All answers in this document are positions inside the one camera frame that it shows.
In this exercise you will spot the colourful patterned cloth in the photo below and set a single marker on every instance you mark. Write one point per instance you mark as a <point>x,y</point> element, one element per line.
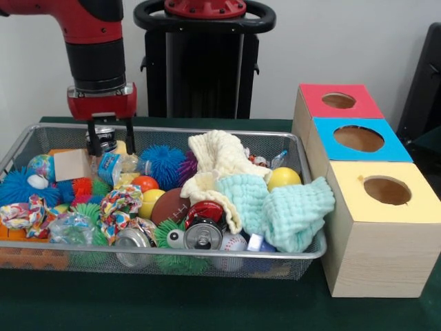
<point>20,213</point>
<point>117,207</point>

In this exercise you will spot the crushed clear plastic bottle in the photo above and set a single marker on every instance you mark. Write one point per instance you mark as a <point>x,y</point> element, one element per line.
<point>108,165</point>

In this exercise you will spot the dark green side tablecloth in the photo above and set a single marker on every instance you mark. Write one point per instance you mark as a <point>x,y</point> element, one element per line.
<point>430,138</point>

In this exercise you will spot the red black crushed can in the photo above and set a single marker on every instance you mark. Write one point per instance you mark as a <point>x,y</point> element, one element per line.
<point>203,236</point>

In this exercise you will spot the blue spiky ball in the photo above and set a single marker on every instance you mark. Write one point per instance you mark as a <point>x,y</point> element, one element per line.
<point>162,162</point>

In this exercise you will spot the wooden block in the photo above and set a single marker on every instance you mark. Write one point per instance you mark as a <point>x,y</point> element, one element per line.
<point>70,165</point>

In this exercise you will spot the cream waffle cloth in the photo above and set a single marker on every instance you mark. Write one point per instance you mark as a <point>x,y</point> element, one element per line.
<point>213,155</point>

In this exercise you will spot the mint green waffle cloth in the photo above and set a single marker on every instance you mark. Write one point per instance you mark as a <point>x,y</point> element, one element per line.
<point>293,213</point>

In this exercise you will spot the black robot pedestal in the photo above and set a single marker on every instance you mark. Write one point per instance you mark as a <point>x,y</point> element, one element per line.
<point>224,86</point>

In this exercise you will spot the silver mesh bin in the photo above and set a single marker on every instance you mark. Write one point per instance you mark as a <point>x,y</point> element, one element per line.
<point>315,262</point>

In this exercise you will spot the plain yellow ball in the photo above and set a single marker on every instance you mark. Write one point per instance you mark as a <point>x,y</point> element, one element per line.
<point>284,177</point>

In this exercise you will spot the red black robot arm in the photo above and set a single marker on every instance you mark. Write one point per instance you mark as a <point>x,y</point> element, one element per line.
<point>93,62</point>

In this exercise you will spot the black upright panel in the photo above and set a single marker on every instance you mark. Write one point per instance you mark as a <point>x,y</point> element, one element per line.
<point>427,86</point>

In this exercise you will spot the brown toy football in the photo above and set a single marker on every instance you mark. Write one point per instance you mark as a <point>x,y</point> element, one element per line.
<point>169,208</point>

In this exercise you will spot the green spiky eyeball toy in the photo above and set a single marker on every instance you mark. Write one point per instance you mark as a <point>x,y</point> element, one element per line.
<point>162,238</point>

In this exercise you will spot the blue spiky toy with eye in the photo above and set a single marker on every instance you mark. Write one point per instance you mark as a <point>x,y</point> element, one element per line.
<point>17,189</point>

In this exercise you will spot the red robot base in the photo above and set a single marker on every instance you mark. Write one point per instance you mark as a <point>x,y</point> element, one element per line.
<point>206,8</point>

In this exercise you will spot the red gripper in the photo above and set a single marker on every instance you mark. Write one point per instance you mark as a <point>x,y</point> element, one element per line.
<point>103,105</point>

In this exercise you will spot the wooden box three holes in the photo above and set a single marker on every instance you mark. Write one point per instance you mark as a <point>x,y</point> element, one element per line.
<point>379,262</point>

